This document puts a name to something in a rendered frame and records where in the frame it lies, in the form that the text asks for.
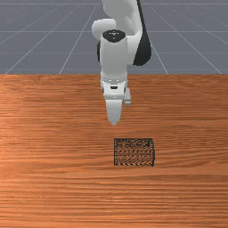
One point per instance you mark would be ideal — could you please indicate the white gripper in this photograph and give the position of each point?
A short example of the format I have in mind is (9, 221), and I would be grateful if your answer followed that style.
(114, 101)

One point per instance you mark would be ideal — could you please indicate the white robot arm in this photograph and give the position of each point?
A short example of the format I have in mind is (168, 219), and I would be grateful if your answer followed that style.
(114, 56)

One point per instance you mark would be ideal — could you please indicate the dark mesh basket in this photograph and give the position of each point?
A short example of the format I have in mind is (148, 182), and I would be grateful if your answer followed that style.
(134, 152)

